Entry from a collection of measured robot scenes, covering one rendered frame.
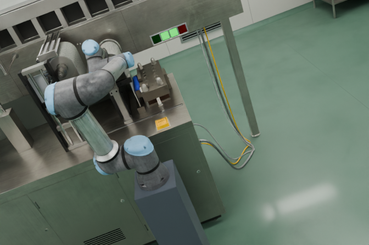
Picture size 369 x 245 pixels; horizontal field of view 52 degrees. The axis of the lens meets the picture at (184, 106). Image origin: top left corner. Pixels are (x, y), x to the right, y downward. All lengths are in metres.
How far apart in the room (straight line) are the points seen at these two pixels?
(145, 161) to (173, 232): 0.43
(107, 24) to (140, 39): 0.22
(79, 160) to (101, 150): 0.56
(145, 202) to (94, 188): 0.61
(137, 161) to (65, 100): 0.44
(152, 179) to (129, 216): 0.79
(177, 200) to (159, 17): 1.21
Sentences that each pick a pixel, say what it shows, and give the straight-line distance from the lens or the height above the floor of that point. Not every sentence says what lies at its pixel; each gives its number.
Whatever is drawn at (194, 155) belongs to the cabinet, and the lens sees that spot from 2.26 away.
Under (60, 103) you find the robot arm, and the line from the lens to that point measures 1.45.
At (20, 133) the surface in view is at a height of 1.03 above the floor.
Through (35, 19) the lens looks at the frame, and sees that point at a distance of 2.50.
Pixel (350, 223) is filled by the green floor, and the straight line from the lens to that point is 2.59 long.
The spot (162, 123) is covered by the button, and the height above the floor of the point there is 0.92.
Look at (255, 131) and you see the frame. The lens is 3.25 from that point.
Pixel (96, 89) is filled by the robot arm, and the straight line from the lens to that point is 1.42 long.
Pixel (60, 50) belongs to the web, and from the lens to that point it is 2.29.
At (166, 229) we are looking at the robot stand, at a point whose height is 0.66.
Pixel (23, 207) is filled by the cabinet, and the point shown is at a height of 0.74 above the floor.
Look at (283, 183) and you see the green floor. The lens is 2.85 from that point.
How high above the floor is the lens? 2.04
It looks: 31 degrees down
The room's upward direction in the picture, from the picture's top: 21 degrees counter-clockwise
